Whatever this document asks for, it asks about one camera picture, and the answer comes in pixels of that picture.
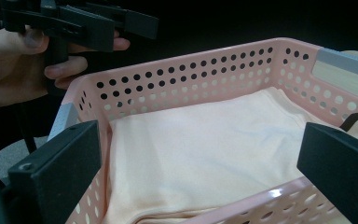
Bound pink perforated plastic basket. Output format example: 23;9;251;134
47;36;358;224

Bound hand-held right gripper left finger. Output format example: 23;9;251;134
7;119;103;224

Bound peach garment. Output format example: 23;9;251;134
102;86;358;224

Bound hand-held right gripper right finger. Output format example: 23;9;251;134
296;121;358;224

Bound left hand-held gripper black cable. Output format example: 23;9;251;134
12;101;39;156

